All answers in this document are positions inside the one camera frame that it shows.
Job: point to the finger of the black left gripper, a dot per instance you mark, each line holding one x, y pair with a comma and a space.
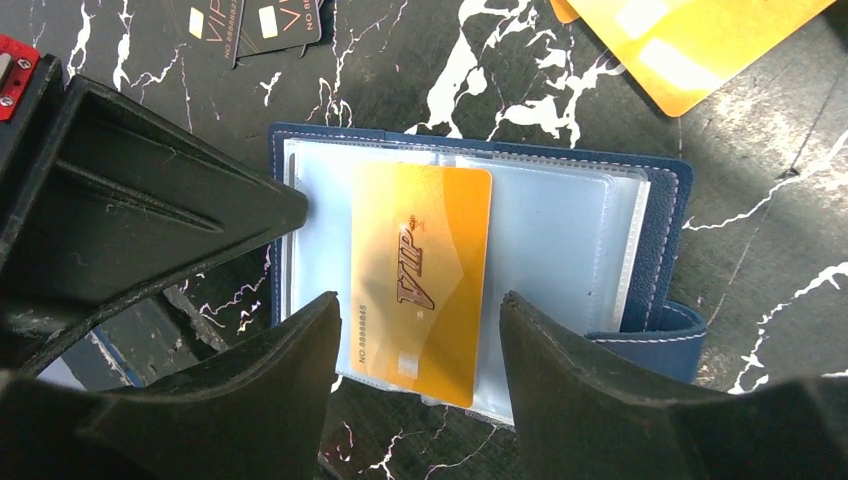
105, 203

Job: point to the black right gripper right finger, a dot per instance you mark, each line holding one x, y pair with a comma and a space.
583, 412

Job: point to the black card stack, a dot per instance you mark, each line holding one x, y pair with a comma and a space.
226, 31

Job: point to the single orange credit card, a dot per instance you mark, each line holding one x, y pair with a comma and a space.
418, 252

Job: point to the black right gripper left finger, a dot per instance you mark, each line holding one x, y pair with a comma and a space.
255, 411

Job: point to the orange credit card stack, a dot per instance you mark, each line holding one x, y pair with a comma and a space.
681, 51

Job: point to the navy blue card holder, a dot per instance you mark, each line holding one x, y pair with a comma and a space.
588, 238

